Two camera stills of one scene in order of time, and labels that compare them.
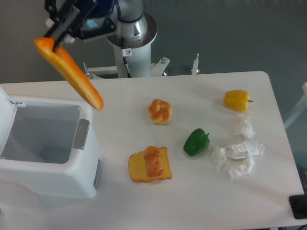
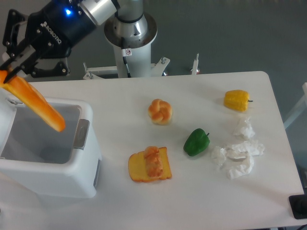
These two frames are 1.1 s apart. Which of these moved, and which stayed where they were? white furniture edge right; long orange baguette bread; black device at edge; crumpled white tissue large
Moved: long orange baguette bread
Stayed: white furniture edge right; black device at edge; crumpled white tissue large
